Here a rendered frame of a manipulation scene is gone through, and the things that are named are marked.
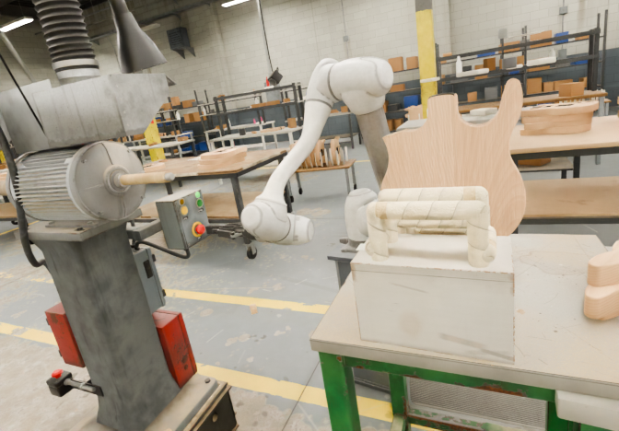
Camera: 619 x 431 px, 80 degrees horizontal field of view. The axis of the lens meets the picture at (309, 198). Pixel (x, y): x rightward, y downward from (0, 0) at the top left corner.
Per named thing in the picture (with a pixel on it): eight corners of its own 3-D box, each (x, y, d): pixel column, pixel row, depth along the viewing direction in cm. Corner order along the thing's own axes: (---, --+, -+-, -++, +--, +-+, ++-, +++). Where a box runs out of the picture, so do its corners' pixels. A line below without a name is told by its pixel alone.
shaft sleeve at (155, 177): (130, 178, 116) (126, 186, 115) (122, 172, 113) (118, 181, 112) (172, 174, 108) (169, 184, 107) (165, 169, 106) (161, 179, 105)
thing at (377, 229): (369, 261, 68) (363, 214, 65) (373, 253, 71) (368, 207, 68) (386, 262, 67) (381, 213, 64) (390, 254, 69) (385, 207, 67)
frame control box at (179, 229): (135, 267, 147) (116, 206, 140) (173, 245, 166) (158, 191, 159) (181, 271, 137) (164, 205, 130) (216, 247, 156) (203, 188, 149)
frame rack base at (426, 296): (359, 342, 73) (348, 263, 68) (378, 300, 86) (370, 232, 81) (517, 366, 61) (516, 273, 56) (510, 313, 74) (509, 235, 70)
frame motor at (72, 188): (17, 233, 125) (-13, 158, 118) (89, 207, 148) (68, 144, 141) (96, 234, 107) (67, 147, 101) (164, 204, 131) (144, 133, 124)
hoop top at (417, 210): (364, 221, 66) (362, 204, 65) (369, 215, 69) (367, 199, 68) (488, 223, 57) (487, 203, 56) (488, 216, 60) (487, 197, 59)
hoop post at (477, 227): (468, 267, 60) (465, 214, 58) (468, 258, 63) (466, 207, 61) (489, 268, 59) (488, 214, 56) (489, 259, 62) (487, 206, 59)
